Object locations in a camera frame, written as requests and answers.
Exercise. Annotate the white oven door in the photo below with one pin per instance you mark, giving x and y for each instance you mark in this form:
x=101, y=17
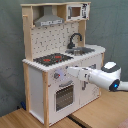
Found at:
x=63, y=97

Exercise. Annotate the black stovetop red burners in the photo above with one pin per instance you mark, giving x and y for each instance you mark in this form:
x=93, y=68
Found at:
x=52, y=59

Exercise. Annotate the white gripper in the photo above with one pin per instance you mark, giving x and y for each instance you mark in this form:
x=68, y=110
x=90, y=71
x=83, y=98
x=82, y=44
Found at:
x=79, y=72

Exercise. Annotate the white toy microwave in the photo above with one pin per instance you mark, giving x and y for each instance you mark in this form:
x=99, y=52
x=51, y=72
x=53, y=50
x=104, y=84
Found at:
x=79, y=11

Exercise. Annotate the grey range hood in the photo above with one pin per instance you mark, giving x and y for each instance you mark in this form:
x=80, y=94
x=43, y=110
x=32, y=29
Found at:
x=48, y=18

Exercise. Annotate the metal toy sink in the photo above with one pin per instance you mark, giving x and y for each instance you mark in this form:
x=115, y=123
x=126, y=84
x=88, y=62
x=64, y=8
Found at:
x=79, y=51

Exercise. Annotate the wooden toy kitchen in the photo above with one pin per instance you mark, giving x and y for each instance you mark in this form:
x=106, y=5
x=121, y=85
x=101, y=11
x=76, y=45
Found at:
x=45, y=40

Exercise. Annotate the black toy faucet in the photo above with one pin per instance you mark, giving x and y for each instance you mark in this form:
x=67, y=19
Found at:
x=73, y=41

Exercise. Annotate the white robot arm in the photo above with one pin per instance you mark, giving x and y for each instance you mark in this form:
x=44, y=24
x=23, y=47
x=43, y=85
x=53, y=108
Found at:
x=108, y=77

